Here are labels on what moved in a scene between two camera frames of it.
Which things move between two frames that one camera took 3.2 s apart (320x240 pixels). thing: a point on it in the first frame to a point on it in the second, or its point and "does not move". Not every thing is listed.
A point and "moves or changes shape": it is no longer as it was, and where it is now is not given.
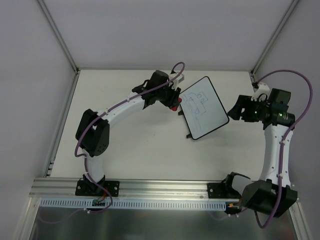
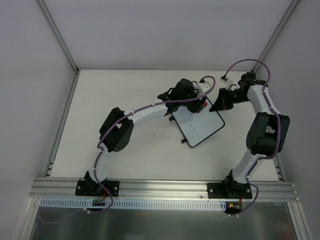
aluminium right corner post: (293, 4) does not move
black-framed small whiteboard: (202, 108) moves or changes shape
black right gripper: (243, 108) to (225, 97)
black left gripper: (172, 97) to (195, 105)
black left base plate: (87, 188) does not move
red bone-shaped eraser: (174, 108) moves or changes shape
